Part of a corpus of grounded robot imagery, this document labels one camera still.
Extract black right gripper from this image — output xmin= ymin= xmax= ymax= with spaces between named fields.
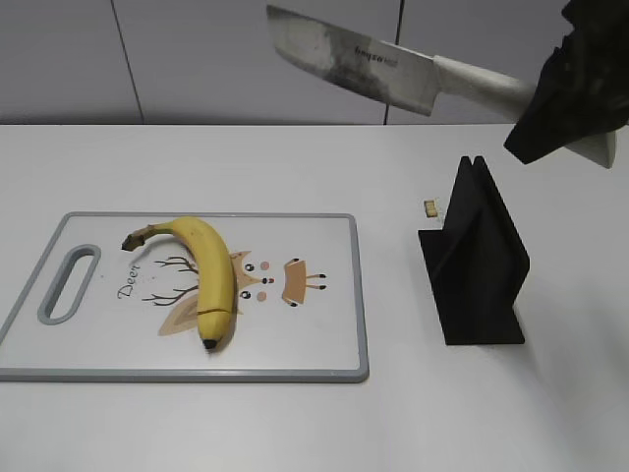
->
xmin=504 ymin=1 xmax=628 ymax=164

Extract cleaver knife with white handle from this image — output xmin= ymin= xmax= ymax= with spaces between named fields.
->
xmin=265 ymin=4 xmax=618 ymax=168

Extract black knife stand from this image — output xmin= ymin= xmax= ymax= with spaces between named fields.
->
xmin=418 ymin=155 xmax=530 ymax=346

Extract white grey-rimmed cutting board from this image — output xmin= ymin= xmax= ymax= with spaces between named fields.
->
xmin=1 ymin=211 xmax=369 ymax=384

